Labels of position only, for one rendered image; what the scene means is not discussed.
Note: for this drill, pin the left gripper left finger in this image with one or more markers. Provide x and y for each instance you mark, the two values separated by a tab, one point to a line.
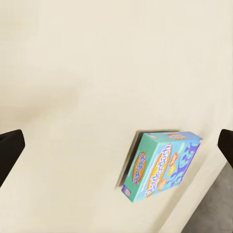
12	145

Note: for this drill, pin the bed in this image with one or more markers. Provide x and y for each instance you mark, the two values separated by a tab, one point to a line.
84	80

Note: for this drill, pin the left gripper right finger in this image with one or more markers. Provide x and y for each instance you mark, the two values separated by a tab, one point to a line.
225	144

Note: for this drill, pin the board game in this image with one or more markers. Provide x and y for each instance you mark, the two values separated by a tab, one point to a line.
160	163

